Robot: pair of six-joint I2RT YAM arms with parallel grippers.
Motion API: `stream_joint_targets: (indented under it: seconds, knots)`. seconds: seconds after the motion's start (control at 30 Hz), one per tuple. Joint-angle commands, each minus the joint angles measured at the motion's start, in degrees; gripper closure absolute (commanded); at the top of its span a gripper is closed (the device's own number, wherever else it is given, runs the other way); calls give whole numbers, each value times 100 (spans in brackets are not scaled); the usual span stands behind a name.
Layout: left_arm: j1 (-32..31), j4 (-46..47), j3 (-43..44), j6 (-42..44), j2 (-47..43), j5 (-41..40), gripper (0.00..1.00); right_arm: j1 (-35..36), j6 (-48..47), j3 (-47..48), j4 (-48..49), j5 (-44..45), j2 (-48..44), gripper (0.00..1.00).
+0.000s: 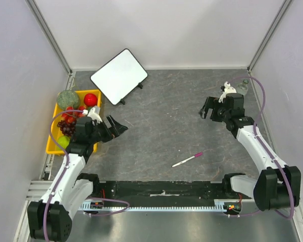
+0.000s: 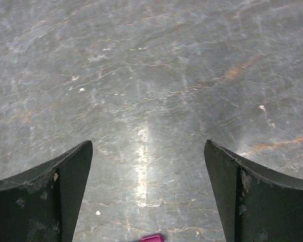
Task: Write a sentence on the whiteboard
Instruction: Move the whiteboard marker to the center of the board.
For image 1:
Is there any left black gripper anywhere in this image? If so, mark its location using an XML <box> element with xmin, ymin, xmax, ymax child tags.
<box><xmin>88</xmin><ymin>114</ymin><xmax>127</xmax><ymax>144</ymax></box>

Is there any white whiteboard black frame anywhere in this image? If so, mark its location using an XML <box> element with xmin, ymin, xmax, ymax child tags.
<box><xmin>90</xmin><ymin>48</ymin><xmax>148</xmax><ymax>105</ymax></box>

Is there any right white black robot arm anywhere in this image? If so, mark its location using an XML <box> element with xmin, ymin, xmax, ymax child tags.
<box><xmin>199</xmin><ymin>93</ymin><xmax>301</xmax><ymax>214</ymax></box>

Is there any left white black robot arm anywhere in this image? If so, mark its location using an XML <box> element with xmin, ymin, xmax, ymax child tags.
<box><xmin>27</xmin><ymin>114</ymin><xmax>128</xmax><ymax>241</ymax></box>

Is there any red apple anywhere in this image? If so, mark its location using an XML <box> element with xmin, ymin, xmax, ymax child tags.
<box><xmin>83</xmin><ymin>93</ymin><xmax>98</xmax><ymax>107</ymax></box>

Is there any clear glass bottle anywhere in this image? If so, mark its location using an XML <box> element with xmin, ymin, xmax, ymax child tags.
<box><xmin>236</xmin><ymin>79</ymin><xmax>249</xmax><ymax>96</ymax></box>

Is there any red strawberry cluster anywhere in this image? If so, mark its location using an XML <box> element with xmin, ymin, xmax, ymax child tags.
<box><xmin>61</xmin><ymin>105</ymin><xmax>87</xmax><ymax>125</ymax></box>

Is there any purple grape bunch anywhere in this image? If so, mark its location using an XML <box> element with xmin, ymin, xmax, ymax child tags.
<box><xmin>57</xmin><ymin>120</ymin><xmax>76</xmax><ymax>137</ymax></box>

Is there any green pear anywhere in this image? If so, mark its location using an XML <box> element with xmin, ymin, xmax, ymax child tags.
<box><xmin>58</xmin><ymin>136</ymin><xmax>70</xmax><ymax>149</ymax></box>

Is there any green netted melon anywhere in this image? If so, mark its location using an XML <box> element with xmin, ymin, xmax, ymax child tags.
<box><xmin>57</xmin><ymin>90</ymin><xmax>80</xmax><ymax>110</ymax></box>

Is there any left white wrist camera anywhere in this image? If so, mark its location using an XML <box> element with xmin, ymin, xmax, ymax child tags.
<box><xmin>82</xmin><ymin>106</ymin><xmax>103</xmax><ymax>124</ymax></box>

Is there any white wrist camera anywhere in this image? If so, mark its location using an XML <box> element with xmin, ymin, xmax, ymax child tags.
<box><xmin>218</xmin><ymin>82</ymin><xmax>237</xmax><ymax>103</ymax></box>
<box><xmin>82</xmin><ymin>106</ymin><xmax>103</xmax><ymax>124</ymax></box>

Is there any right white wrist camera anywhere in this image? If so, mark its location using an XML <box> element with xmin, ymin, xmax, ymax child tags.
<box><xmin>218</xmin><ymin>82</ymin><xmax>237</xmax><ymax>103</ymax></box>

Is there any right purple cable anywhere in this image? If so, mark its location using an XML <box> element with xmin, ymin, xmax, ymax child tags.
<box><xmin>227</xmin><ymin>76</ymin><xmax>295</xmax><ymax>220</ymax></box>

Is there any purple cable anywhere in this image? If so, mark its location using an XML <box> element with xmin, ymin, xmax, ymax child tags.
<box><xmin>227</xmin><ymin>76</ymin><xmax>295</xmax><ymax>220</ymax></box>
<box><xmin>42</xmin><ymin>108</ymin><xmax>130</xmax><ymax>241</ymax></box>

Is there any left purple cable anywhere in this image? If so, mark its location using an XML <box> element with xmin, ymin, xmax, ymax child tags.
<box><xmin>42</xmin><ymin>108</ymin><xmax>130</xmax><ymax>241</ymax></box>

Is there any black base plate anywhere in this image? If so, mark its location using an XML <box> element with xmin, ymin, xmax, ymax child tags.
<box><xmin>92</xmin><ymin>181</ymin><xmax>239</xmax><ymax>208</ymax></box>

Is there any white slotted cable duct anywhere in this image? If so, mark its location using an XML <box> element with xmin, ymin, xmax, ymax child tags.
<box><xmin>78</xmin><ymin>200</ymin><xmax>241</xmax><ymax>213</ymax></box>

